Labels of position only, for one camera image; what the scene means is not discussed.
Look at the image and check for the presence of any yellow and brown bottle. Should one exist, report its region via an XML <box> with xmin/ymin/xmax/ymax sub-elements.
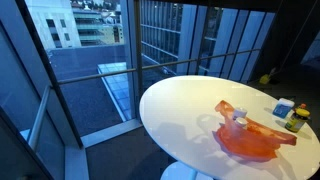
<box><xmin>284</xmin><ymin>103</ymin><xmax>311</xmax><ymax>134</ymax></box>

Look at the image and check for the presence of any small clear white-capped bottle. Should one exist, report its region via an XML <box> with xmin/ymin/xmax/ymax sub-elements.
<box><xmin>272</xmin><ymin>97</ymin><xmax>296</xmax><ymax>119</ymax></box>

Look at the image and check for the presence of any grey metal window handrail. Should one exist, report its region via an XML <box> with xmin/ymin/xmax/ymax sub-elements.
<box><xmin>28</xmin><ymin>85</ymin><xmax>51</xmax><ymax>151</ymax></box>
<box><xmin>57</xmin><ymin>47</ymin><xmax>263</xmax><ymax>86</ymax></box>

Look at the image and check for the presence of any orange plastic bag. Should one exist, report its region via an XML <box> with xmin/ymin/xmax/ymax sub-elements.
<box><xmin>213</xmin><ymin>99</ymin><xmax>298</xmax><ymax>163</ymax></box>

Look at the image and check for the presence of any yellow object on floor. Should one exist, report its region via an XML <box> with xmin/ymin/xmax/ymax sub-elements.
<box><xmin>259</xmin><ymin>67</ymin><xmax>278</xmax><ymax>85</ymax></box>

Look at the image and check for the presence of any white table pedestal base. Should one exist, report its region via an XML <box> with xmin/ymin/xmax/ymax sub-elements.
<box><xmin>159</xmin><ymin>161</ymin><xmax>214</xmax><ymax>180</ymax></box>

